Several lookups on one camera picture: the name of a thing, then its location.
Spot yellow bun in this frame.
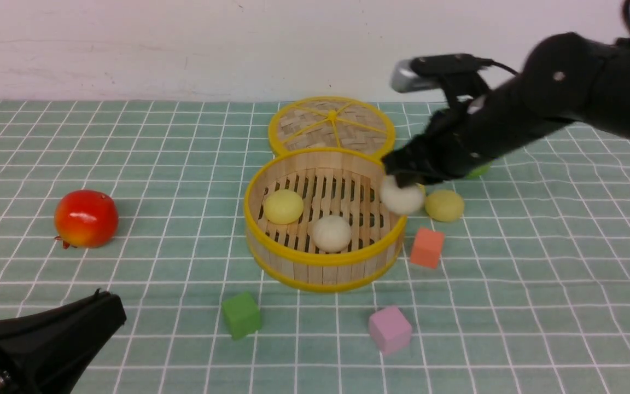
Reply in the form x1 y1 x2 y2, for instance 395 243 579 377
424 189 465 223
262 189 304 225

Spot bamboo steamer tray yellow rim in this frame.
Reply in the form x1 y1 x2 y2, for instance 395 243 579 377
243 148 406 293

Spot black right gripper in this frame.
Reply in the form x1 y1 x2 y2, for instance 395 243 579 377
382 82 571 187

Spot pink cube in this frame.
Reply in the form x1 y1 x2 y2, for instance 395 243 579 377
368 306 412 356

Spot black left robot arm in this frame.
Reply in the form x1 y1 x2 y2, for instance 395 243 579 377
0 289 127 393

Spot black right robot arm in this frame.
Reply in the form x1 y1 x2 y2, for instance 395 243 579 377
382 33 630 187

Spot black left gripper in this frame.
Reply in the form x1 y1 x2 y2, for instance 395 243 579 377
0 289 127 393

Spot woven bamboo steamer lid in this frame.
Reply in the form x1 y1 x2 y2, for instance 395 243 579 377
267 96 396 159

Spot red pomegranate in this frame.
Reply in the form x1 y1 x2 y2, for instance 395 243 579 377
54 189 119 249

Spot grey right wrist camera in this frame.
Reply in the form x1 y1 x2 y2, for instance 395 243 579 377
390 53 493 104

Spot green apple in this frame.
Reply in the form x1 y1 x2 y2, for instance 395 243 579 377
464 163 492 179

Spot white bun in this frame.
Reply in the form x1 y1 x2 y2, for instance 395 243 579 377
311 215 352 253
378 176 427 216

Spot green cube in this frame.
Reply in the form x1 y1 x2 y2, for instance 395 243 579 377
222 292 262 341

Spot green checkered tablecloth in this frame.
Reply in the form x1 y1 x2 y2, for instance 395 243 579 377
0 101 630 393

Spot orange cube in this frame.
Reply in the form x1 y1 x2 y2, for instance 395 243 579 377
410 228 446 269

